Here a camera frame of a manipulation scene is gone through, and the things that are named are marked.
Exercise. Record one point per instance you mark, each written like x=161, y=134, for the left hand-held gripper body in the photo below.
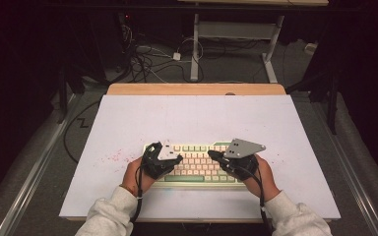
x=157, y=165

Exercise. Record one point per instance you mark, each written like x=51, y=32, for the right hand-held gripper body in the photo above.
x=242, y=164

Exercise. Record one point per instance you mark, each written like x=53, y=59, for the green and cream keyboard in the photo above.
x=197, y=160

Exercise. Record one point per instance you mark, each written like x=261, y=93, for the person's left hand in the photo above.
x=134, y=178

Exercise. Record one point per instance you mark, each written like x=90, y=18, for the person's right hand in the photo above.
x=264, y=182

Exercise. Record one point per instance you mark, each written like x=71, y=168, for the white power adapter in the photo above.
x=176, y=56

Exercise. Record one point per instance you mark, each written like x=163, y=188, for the black stand leg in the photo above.
x=63, y=98
x=333, y=105

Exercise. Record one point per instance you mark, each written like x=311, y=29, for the metal floor rail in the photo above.
x=32, y=173
x=354, y=177

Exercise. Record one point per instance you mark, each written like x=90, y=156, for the white metal table frame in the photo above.
x=236, y=29

